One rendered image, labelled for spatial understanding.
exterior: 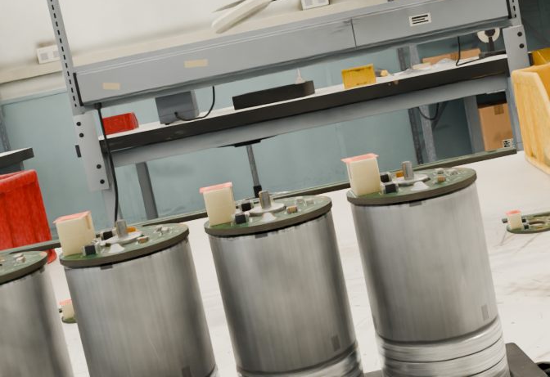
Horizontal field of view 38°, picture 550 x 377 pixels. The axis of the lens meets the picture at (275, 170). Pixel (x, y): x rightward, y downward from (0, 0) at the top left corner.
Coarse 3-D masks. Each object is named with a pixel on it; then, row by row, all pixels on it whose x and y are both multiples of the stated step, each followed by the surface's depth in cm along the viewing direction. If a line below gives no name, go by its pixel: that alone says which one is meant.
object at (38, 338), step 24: (0, 288) 14; (24, 288) 15; (48, 288) 15; (0, 312) 14; (24, 312) 15; (48, 312) 15; (0, 336) 14; (24, 336) 15; (48, 336) 15; (0, 360) 14; (24, 360) 15; (48, 360) 15
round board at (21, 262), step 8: (0, 256) 17; (8, 256) 16; (16, 256) 16; (24, 256) 16; (32, 256) 16; (40, 256) 16; (0, 264) 16; (8, 264) 15; (16, 264) 15; (24, 264) 15; (32, 264) 15; (40, 264) 15; (0, 272) 15; (8, 272) 14; (16, 272) 15; (24, 272) 15; (0, 280) 14; (8, 280) 14
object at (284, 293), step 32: (320, 224) 15; (224, 256) 15; (256, 256) 14; (288, 256) 14; (320, 256) 15; (224, 288) 15; (256, 288) 14; (288, 288) 14; (320, 288) 15; (256, 320) 15; (288, 320) 14; (320, 320) 15; (352, 320) 15; (256, 352) 15; (288, 352) 14; (320, 352) 15; (352, 352) 15
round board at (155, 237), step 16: (160, 224) 16; (176, 224) 16; (144, 240) 15; (160, 240) 15; (176, 240) 15; (64, 256) 15; (80, 256) 15; (96, 256) 14; (112, 256) 14; (128, 256) 14
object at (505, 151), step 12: (468, 156) 17; (480, 156) 17; (492, 156) 17; (420, 168) 17; (432, 168) 17; (348, 180) 17; (288, 192) 17; (300, 192) 17; (312, 192) 17; (324, 192) 17; (180, 216) 17; (192, 216) 17; (204, 216) 17; (0, 252) 17; (12, 252) 17
